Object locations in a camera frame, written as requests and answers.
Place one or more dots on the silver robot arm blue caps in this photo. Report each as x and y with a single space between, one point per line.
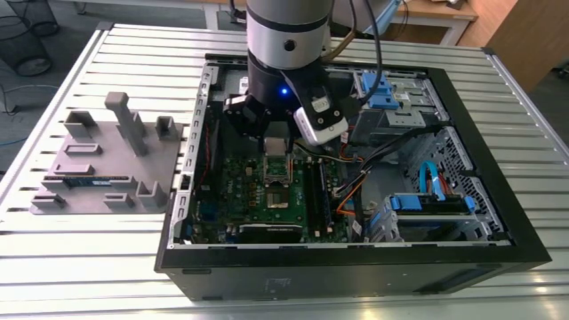
289 36

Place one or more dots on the hard disk in blue carrier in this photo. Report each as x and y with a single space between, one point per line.
407 203

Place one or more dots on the grey parts rack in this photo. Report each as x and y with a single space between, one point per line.
111 170

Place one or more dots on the black PC case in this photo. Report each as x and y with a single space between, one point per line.
356 266

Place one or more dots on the silver CPU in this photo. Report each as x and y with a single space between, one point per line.
276 146

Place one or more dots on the wooden desk white frame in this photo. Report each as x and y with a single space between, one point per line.
444 15

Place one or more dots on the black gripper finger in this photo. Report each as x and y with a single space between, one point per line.
291 143
240 113

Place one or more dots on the wooden cabinet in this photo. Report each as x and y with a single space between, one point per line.
529 40

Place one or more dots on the thin metal locking lever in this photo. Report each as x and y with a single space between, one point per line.
291 170

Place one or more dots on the green motherboard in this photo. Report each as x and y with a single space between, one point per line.
240 200

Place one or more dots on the CPU socket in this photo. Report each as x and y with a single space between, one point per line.
277 199

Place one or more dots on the black graphics card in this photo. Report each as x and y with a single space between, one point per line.
268 233

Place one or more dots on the grey metal drive cage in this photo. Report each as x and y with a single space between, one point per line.
409 118

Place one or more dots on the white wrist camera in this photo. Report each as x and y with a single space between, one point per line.
320 130

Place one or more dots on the empty light blue carrier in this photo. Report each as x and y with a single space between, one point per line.
373 223

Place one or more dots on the perforated metal disk bay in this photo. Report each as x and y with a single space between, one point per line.
483 226

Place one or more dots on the RAM stick with blue label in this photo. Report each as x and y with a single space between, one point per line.
100 182

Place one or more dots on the blue plastic drive latch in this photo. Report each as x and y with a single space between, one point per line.
389 101
367 81

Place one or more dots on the grey power supply unit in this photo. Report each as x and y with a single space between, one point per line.
228 83

